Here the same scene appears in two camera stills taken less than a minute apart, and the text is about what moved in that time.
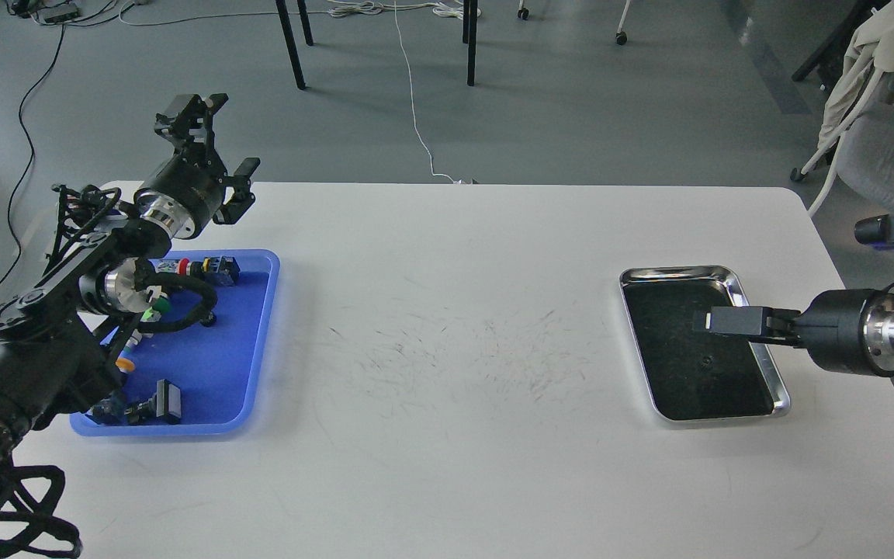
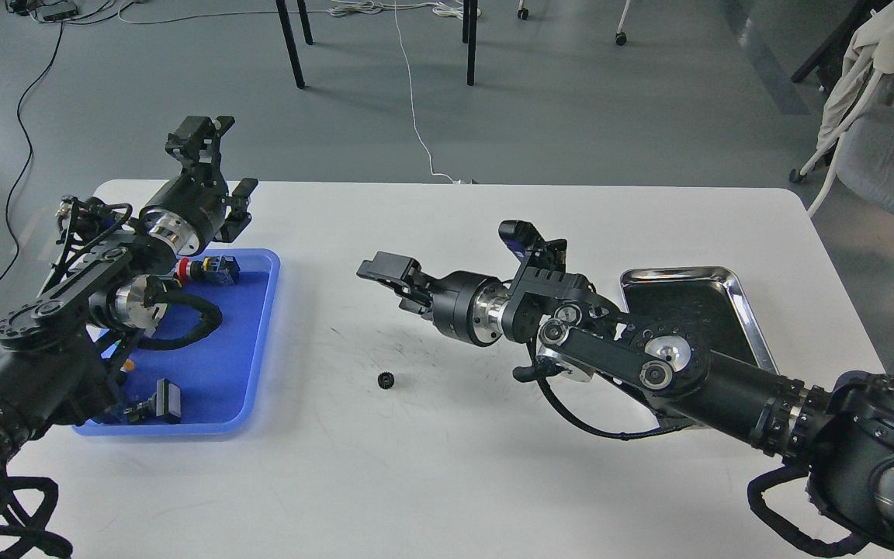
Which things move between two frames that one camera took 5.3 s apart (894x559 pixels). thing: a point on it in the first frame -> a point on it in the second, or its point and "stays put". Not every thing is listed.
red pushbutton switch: x=223 y=269 stays put
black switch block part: x=166 y=402 stays put
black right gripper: x=864 y=331 -> x=466 y=305
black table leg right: x=469 y=26 stays put
